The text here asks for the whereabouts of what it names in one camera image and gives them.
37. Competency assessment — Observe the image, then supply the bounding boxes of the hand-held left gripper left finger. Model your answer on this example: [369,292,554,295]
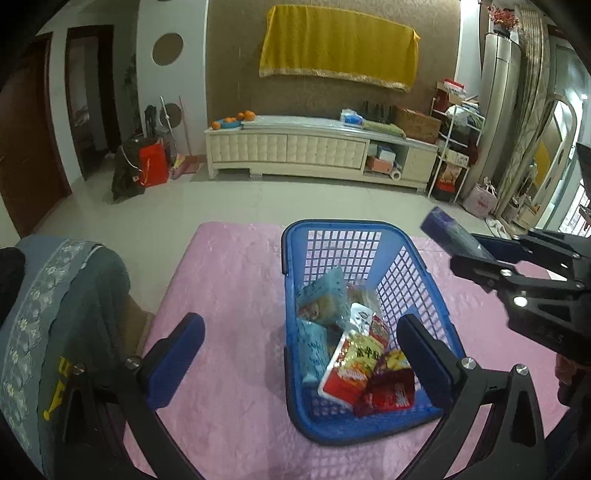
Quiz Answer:
[60,311,206,480]

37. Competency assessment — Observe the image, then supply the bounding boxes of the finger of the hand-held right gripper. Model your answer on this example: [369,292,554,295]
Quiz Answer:
[471,228,583,264]
[449,255,532,296]

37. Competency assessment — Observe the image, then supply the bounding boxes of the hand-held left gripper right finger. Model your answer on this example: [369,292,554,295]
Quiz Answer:
[396,314,550,480]

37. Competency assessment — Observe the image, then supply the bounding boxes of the blue purple snack packet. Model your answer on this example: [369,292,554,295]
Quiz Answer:
[420,206,495,261]

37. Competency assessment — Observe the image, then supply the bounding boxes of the dark red snack packet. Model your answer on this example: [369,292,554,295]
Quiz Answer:
[353,367,416,418]

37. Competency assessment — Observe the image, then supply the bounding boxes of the small red snack packet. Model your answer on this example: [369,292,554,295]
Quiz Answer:
[369,316,392,344]

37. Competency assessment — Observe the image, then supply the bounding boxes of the red yellow snack packet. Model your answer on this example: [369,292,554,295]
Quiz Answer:
[318,330,386,407]

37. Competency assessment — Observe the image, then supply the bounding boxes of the white snack packet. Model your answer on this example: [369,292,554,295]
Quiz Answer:
[346,302,375,333]

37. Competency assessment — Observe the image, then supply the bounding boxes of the clear cracker packet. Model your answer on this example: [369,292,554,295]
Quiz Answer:
[346,285,382,308]

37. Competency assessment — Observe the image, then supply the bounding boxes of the light blue snack packet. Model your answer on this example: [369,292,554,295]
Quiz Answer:
[295,318,331,384]

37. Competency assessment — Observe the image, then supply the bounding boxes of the clear blue printed snack packet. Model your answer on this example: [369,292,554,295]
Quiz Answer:
[295,265,354,330]

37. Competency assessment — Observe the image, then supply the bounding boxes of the blue plastic basket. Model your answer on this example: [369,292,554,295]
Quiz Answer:
[281,219,467,446]

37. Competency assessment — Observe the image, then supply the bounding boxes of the person's right hand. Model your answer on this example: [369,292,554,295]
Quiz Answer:
[555,355,578,407]

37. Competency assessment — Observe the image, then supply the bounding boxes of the white slippers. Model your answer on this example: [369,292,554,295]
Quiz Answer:
[485,217,513,238]

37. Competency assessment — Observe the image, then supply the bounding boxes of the pink bag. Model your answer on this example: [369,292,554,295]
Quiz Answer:
[463,182,499,217]

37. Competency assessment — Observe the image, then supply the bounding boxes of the arched standing mirror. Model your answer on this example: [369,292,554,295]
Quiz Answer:
[524,95,580,232]

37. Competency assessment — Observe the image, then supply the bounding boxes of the pink tablecloth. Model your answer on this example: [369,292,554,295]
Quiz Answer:
[124,222,591,480]

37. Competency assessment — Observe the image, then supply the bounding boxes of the white shelf rack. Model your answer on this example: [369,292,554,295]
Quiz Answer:
[428,104,485,204]

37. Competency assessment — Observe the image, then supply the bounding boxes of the silver standing air conditioner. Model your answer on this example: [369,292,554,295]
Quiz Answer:
[468,34,522,199]

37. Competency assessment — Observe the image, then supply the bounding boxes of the patterned beige curtain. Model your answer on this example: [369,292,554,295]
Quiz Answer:
[496,4,552,217]

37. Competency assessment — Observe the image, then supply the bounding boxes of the brown cardboard box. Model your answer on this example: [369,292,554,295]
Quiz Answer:
[392,106,443,144]

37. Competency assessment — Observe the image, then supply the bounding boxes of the green folded cloth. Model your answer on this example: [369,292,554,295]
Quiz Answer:
[362,120,407,138]

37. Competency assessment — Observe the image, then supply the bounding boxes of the black router with antennas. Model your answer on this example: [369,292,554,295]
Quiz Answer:
[362,100,393,123]

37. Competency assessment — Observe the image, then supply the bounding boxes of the pink broom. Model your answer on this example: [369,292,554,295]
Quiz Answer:
[168,95,200,178]

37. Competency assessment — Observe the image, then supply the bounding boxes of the black bag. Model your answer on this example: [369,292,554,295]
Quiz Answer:
[112,136,146,201]

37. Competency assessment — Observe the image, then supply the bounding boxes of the red paper bag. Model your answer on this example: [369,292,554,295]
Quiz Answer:
[139,141,169,188]

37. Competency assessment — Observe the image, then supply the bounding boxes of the cream television cabinet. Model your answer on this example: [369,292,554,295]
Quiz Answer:
[204,114,439,192]

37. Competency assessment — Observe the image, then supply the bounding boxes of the vase with red flowers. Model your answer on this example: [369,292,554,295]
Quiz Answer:
[487,2,518,35]

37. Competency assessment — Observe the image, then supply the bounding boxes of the yellow cloth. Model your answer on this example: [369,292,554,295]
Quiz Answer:
[259,4,422,93]

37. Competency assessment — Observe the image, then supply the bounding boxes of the dark wooden door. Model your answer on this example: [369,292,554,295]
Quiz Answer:
[0,37,72,238]

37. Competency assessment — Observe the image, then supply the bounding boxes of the white handled mop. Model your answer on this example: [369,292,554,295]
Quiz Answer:
[159,96,178,153]

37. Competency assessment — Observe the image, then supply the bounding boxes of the dark wooden door frame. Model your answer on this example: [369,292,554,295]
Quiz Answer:
[65,25,121,181]

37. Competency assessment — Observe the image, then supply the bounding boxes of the large brown round wall decoration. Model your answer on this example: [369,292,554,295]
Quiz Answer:
[152,33,184,64]

